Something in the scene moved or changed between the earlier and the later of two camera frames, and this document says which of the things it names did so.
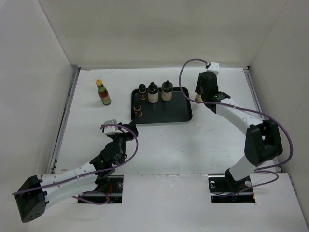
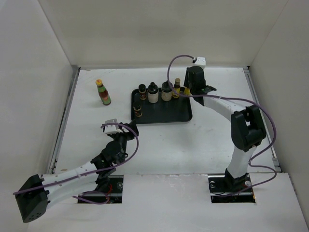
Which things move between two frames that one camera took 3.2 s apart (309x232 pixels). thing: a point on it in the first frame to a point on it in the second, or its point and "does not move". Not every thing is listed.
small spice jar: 142,91 does not move
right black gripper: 198,89 to 186,83
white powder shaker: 152,93 does not move
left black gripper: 129,136 does not move
